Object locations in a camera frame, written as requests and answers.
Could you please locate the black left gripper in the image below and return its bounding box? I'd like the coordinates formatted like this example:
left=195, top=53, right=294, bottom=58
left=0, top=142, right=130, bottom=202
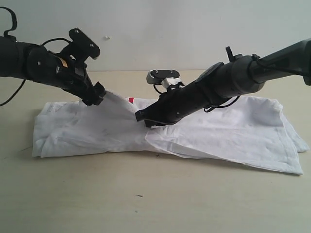
left=46, top=52, right=106, bottom=106

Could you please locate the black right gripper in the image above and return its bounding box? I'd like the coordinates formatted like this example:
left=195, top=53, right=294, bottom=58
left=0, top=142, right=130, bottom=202
left=135, top=83, right=212, bottom=129

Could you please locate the white t-shirt red lettering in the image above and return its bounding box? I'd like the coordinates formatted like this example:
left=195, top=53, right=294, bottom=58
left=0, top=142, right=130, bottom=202
left=32, top=93, right=309, bottom=175

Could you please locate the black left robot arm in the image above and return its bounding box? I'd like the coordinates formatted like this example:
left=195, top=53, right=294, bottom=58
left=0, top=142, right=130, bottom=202
left=0, top=36, right=106, bottom=106

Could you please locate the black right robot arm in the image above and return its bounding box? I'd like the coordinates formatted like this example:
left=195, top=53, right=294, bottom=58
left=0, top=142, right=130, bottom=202
left=135, top=39, right=311, bottom=127

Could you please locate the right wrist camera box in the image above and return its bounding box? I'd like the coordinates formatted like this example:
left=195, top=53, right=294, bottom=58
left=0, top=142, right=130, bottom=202
left=146, top=70, right=180, bottom=85

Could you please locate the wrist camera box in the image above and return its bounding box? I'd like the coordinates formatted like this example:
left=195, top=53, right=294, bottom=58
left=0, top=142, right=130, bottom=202
left=146, top=70, right=180, bottom=85
left=69, top=28, right=101, bottom=60

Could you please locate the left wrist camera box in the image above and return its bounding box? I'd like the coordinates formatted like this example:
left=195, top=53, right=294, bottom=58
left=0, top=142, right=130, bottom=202
left=69, top=28, right=101, bottom=60

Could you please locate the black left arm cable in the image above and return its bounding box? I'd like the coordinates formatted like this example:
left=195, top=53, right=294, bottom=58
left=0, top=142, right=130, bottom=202
left=0, top=6, right=71, bottom=107

